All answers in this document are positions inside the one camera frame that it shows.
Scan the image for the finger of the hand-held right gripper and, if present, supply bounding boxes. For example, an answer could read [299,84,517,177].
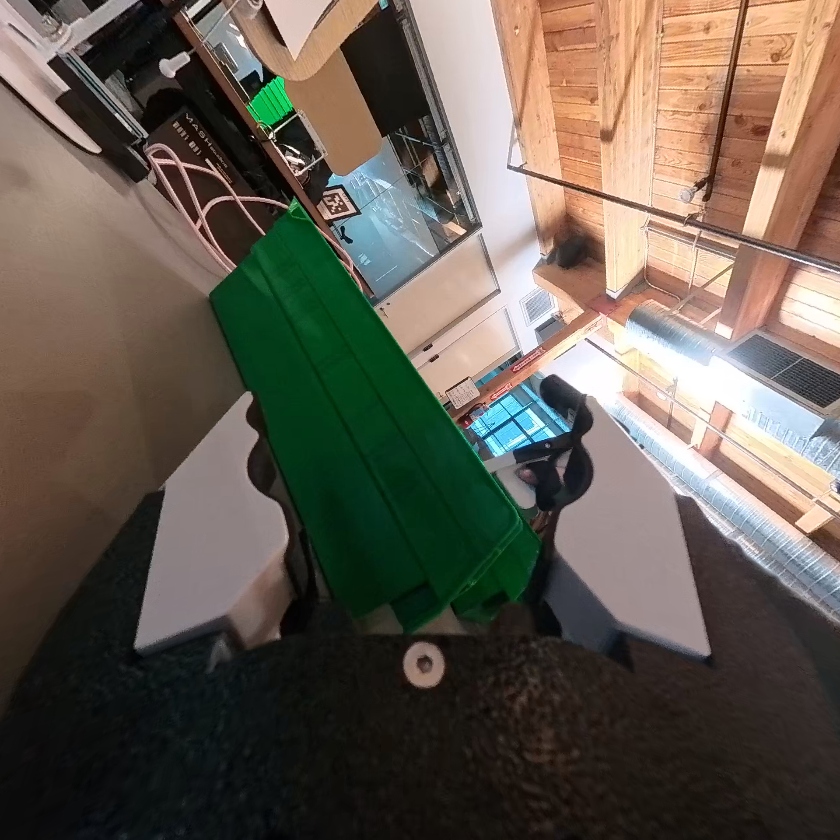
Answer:
[482,440,573,476]

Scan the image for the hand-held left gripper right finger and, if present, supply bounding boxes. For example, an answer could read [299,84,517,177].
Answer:
[535,394,713,660]

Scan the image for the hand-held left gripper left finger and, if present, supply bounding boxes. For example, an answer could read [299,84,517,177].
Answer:
[133,392,321,654]

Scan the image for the white door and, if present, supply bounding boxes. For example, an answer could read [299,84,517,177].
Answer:
[377,233,500,355]
[407,307,522,395]

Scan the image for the black round ceiling fixture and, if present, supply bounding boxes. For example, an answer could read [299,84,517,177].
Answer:
[551,233,592,270]

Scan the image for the large ceiling vent grille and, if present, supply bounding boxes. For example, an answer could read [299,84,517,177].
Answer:
[718,328,840,417]

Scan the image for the black ceiling pipe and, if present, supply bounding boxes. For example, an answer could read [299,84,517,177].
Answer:
[505,125,840,273]

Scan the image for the printed tag sign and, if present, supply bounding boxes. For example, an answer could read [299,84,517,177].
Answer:
[317,185,363,223]

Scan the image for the black panel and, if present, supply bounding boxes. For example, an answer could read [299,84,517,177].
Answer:
[341,7,431,139]

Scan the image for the black cardboard box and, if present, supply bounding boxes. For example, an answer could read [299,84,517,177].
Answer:
[143,105,290,263]

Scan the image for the wooden top desk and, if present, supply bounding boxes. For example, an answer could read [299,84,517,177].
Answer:
[174,13,375,296]

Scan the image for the black box blue stripe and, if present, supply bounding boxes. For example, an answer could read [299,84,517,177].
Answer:
[49,51,145,142]

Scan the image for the white tray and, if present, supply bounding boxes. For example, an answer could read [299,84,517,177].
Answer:
[0,26,102,155]

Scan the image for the wooden post red signs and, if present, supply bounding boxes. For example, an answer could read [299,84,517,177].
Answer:
[449,308,608,421]

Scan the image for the wall vent grille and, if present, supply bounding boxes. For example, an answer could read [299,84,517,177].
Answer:
[518,287,557,326]

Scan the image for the silver air duct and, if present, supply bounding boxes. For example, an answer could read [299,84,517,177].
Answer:
[623,298,729,368]
[600,397,840,621]

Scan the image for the pink cable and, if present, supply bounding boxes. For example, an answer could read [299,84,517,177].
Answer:
[144,141,365,296]

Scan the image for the white pull cord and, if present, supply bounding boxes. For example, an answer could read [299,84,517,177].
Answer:
[157,26,204,76]

